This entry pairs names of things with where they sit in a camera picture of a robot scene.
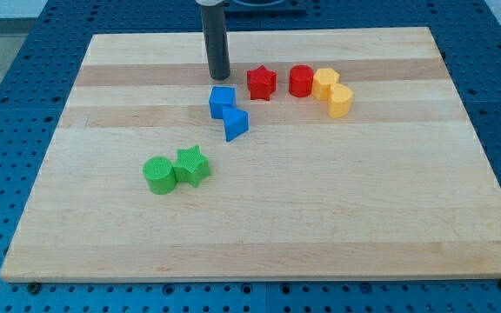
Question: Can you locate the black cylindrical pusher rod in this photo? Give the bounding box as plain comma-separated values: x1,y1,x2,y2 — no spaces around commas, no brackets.
200,3,230,80

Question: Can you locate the red star block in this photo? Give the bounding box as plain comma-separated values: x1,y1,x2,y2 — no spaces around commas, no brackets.
247,65,277,101

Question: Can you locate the green star block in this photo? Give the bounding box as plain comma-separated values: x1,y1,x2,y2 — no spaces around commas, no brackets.
173,145,211,188

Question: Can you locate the blue cube block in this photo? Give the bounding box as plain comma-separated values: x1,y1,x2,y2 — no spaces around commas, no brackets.
209,86,236,119

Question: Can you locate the red cylinder block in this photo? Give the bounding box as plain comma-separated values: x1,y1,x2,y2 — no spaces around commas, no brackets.
289,64,314,97

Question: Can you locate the blue triangle block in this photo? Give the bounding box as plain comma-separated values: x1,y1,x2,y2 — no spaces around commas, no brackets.
222,106,249,142

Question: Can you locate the yellow hexagon block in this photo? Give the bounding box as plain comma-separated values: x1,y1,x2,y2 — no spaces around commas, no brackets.
311,68,340,101

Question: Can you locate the yellow heart block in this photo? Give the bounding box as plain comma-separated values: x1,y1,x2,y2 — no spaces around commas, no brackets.
328,83,354,118

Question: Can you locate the green cylinder block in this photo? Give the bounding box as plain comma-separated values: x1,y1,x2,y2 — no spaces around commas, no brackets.
143,156,177,195

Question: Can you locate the wooden board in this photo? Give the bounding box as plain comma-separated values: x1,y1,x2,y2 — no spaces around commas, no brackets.
0,27,501,283

